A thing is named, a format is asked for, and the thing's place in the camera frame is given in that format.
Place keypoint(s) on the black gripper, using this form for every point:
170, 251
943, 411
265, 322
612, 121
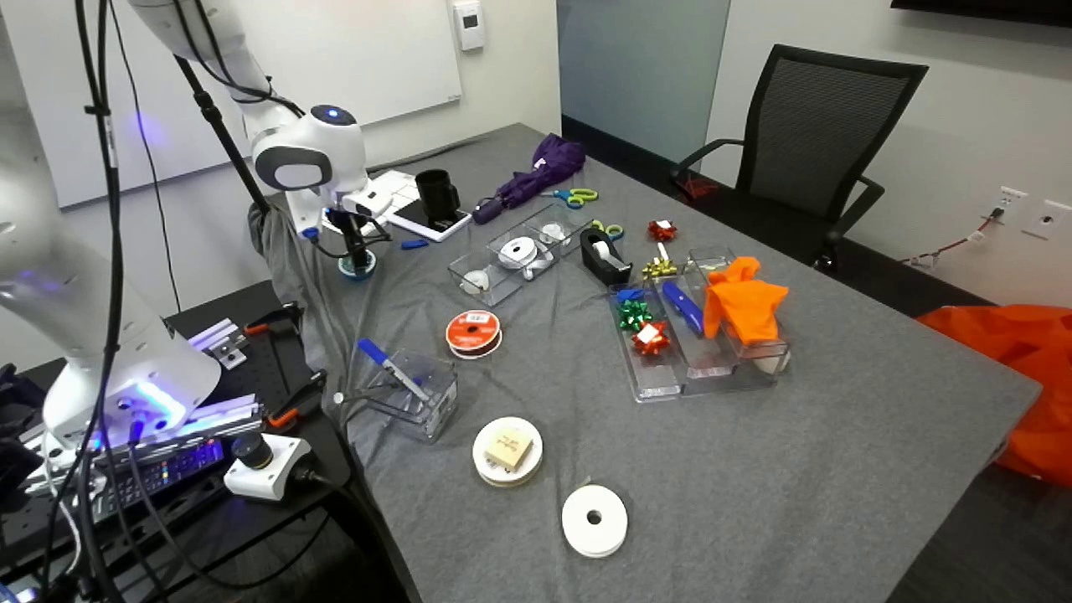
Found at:
345, 210

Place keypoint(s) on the blue round mint tin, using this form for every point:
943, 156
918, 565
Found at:
359, 274

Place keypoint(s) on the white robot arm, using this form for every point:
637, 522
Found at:
306, 152

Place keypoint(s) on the blue pen cap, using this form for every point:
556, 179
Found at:
413, 243

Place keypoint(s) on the black cylindrical cup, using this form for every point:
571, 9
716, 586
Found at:
436, 200

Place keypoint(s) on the grey marker with blue cap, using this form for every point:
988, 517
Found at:
388, 367

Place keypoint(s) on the small white tape roll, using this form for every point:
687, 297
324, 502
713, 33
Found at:
554, 234
476, 283

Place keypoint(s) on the orange ribbon spool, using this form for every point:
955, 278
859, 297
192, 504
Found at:
475, 332

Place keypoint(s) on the long clear tape tray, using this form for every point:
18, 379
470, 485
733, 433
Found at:
503, 285

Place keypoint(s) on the large white tape roll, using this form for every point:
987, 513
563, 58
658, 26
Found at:
524, 255

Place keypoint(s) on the clear plastic box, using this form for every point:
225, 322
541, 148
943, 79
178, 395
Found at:
420, 406

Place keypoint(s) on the purple folded umbrella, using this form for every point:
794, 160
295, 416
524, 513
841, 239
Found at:
536, 168

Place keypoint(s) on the blue green scissors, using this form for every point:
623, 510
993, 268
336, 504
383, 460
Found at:
576, 196

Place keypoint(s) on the white box with black knob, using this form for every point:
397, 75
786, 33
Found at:
270, 469

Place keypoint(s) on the black tape dispenser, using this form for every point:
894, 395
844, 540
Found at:
604, 258

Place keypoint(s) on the tan cardboard tag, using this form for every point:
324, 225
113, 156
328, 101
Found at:
507, 447

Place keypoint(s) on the green yellow scissors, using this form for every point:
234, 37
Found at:
608, 229

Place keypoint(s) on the white ribbon spool yellow rim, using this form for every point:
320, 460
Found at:
489, 469

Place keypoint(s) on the grey control box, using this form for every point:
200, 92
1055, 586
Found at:
170, 439

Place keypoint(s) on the green gift bow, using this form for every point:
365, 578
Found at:
634, 311

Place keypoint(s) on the gold gift bow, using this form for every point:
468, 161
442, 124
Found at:
661, 268

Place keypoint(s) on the red gift bow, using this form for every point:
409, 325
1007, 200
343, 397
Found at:
651, 340
663, 229

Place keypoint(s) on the clear plastic bow tray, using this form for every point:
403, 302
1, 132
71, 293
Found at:
653, 379

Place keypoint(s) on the blue ribbon piece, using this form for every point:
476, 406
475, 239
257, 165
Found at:
682, 306

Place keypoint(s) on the plain white ribbon spool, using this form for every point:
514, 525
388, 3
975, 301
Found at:
582, 536

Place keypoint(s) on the grey tablecloth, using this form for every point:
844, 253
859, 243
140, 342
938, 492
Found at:
725, 469

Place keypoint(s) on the black mesh office chair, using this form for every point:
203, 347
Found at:
821, 121

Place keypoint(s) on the orange fabric bag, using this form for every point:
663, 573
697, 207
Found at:
1017, 370

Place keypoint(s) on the white wall whiteboard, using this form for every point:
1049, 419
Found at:
369, 55

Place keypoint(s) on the white wall thermostat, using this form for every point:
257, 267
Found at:
470, 26

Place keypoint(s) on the white wall outlet plate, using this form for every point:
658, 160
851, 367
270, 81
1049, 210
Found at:
1049, 218

